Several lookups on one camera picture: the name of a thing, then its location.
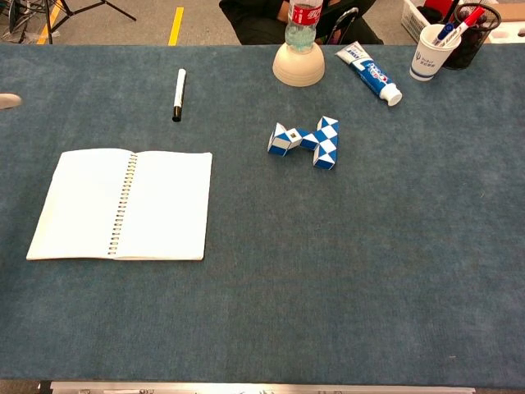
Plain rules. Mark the bare human hand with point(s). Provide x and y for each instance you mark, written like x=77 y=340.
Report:
x=284 y=11

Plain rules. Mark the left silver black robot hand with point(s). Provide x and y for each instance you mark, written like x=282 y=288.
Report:
x=8 y=101

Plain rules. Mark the plastic bottle with red label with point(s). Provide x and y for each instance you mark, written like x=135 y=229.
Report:
x=302 y=24

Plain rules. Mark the yellow cover spiral notebook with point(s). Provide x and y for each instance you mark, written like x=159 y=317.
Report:
x=164 y=205

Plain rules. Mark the person in black clothes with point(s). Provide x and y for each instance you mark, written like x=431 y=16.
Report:
x=250 y=24

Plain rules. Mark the metal chair armrest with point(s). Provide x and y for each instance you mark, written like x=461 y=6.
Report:
x=342 y=22

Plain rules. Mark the beige upturned bowl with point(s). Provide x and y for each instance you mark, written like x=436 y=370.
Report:
x=298 y=70

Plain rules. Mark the yellow floor tape strip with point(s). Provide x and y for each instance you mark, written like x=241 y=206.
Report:
x=50 y=22
x=176 y=26

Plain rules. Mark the blue white toothpaste tube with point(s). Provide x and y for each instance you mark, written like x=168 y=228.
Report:
x=371 y=71

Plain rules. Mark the black tripod stand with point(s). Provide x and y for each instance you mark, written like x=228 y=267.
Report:
x=74 y=10

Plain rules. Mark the white plastic basket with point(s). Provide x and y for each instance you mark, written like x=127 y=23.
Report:
x=412 y=16

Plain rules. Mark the white marker with black cap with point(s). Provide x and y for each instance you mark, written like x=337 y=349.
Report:
x=179 y=88

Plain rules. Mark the blue white snake puzzle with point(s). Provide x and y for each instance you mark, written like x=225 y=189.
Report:
x=324 y=143

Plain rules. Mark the white paper cup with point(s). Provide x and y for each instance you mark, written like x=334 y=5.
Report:
x=428 y=61

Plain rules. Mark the blue cap whiteboard marker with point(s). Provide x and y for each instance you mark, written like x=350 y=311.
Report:
x=445 y=32

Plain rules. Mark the red cap whiteboard marker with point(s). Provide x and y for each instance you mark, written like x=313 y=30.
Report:
x=467 y=22

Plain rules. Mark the black mesh pen holder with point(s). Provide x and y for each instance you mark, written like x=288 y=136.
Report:
x=476 y=45

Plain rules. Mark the blue felt table mat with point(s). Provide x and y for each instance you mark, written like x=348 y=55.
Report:
x=262 y=287

